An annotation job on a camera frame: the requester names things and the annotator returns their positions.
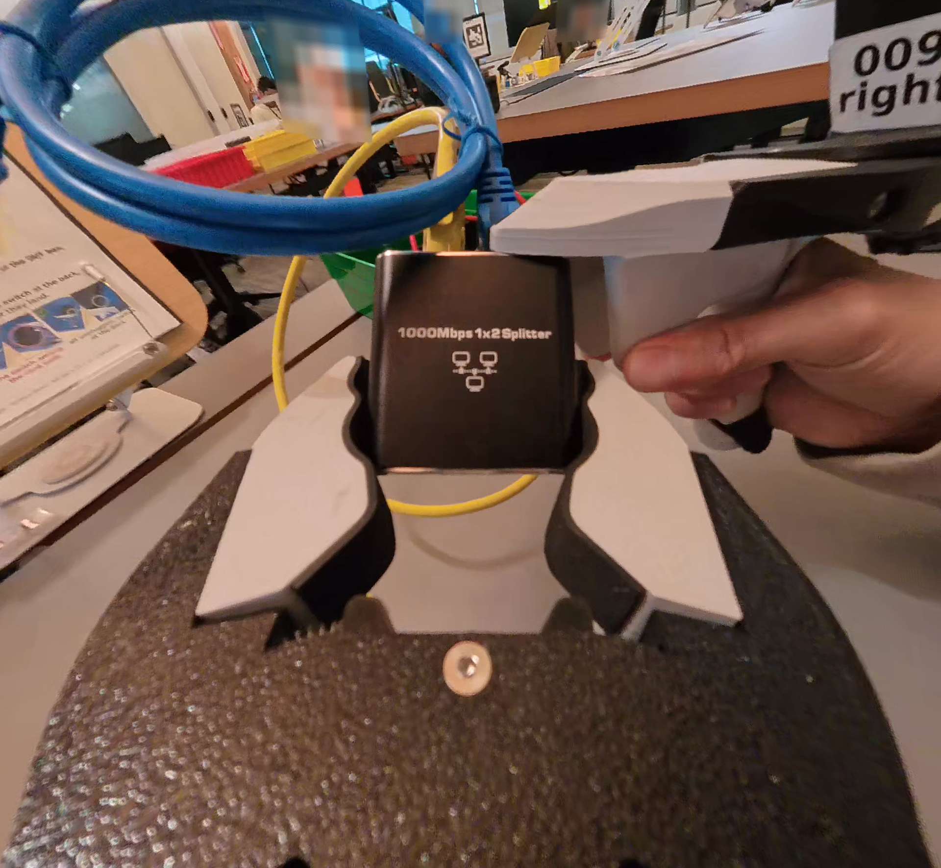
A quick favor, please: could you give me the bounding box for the red storage bin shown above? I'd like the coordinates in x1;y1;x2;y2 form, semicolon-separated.
150;146;254;191

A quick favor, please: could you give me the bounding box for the black ethernet splitter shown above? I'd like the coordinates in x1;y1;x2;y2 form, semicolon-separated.
370;249;576;476

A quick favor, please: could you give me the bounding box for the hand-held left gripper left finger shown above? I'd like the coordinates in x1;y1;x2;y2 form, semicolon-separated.
193;356;397;624

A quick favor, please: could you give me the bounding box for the grey wood-edged table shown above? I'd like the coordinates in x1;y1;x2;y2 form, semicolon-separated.
496;0;839;171

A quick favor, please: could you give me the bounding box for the white clipboard stand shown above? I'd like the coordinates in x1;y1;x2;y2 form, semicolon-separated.
0;386;204;571

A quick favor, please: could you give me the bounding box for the yellow ethernet cable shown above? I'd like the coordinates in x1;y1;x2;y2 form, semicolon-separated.
272;106;539;518

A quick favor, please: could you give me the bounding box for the instruction sheet clipboard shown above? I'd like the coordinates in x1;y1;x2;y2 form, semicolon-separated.
0;126;208;468

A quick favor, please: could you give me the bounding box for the green storage bin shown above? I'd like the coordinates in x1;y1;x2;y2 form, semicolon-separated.
321;188;486;316

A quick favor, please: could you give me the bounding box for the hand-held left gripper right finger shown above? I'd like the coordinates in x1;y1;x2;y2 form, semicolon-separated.
546;360;743;639

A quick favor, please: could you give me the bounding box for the yellow storage bin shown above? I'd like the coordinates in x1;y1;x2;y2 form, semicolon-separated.
243;129;319;171

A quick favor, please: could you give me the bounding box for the blue ethernet cable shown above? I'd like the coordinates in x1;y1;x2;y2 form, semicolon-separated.
0;0;516;255

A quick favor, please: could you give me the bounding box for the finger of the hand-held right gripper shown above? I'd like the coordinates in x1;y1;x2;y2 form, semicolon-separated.
489;160;857;363

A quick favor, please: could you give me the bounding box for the person's right hand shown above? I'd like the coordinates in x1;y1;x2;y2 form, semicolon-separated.
621;236;941;454

